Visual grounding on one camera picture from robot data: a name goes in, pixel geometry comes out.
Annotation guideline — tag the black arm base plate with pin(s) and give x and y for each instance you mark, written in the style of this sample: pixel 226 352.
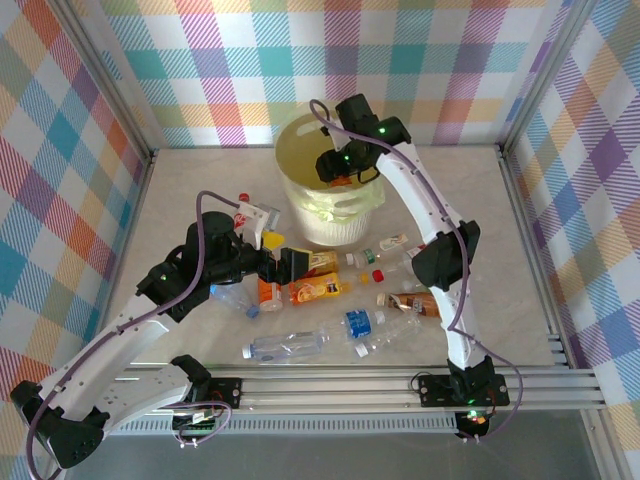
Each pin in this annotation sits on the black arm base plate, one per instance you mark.
pixel 227 392
pixel 435 392

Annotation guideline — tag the small white yogurt bottle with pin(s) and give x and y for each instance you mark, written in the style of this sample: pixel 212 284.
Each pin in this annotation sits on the small white yogurt bottle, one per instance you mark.
pixel 392 242

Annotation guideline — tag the wide aluminium base rail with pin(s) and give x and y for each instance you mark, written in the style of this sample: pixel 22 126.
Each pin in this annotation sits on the wide aluminium base rail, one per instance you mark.
pixel 325 390

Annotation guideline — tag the small green label bottle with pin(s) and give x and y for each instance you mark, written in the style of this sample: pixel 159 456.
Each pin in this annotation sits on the small green label bottle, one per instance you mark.
pixel 369 256

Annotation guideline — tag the blue label water bottle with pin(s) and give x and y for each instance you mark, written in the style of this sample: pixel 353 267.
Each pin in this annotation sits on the blue label water bottle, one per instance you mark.
pixel 357 321

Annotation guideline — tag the orange label bottle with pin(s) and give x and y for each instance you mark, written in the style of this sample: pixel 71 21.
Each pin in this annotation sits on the orange label bottle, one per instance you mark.
pixel 341 181

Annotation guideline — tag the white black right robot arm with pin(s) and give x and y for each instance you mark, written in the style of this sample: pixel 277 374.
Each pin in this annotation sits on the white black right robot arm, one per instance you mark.
pixel 412 190

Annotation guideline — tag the large clear water bottle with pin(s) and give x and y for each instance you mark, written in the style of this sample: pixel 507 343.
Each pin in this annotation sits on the large clear water bottle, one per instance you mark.
pixel 285 346

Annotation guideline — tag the cola bottle red cap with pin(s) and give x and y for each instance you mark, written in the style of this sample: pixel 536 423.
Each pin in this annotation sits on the cola bottle red cap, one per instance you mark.
pixel 243 197

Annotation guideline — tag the yellow-green bin liner bag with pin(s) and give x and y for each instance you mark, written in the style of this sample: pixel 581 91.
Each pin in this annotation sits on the yellow-green bin liner bag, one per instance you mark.
pixel 325 212

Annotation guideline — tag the clear water bottle blue cap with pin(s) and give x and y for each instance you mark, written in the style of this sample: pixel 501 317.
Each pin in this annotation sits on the clear water bottle blue cap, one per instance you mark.
pixel 232 299

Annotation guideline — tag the aluminium side rail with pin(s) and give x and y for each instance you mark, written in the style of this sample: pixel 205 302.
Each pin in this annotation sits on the aluminium side rail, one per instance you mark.
pixel 140 200
pixel 522 225

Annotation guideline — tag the orange juice bottle yellow cap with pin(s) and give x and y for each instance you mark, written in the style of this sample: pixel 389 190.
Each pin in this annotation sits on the orange juice bottle yellow cap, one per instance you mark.
pixel 315 290

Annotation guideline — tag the circuit board with lit LEDs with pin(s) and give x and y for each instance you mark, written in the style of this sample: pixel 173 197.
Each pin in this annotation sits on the circuit board with lit LEDs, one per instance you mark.
pixel 475 419

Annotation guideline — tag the aluminium corner post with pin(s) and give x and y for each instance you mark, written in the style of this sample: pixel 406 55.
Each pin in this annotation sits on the aluminium corner post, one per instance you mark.
pixel 111 75
pixel 543 75

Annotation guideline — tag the cream plastic waste bin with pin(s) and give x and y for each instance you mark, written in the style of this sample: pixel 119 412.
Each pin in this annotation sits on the cream plastic waste bin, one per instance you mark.
pixel 330 232

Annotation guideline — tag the clear plastic bottle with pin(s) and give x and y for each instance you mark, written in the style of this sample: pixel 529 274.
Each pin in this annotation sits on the clear plastic bottle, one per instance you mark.
pixel 395 332

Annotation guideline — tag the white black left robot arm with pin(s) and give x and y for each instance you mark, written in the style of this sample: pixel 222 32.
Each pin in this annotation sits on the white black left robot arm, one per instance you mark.
pixel 135 395

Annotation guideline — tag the green terminal circuit board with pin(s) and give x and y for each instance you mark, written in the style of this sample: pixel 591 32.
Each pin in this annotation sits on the green terminal circuit board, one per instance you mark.
pixel 195 429

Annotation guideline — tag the amber tea bottle yellow label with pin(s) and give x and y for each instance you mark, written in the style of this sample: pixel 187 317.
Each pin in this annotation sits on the amber tea bottle yellow label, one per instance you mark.
pixel 322 260

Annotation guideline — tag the brown coffee drink bottle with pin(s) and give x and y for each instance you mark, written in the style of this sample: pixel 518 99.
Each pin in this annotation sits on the brown coffee drink bottle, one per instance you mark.
pixel 415 302

